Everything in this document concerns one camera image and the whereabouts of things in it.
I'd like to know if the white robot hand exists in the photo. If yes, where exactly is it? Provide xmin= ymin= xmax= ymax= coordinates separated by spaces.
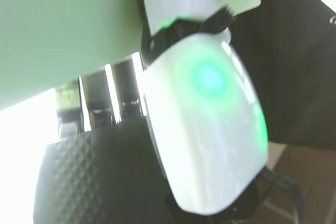
xmin=33 ymin=0 xmax=269 ymax=224

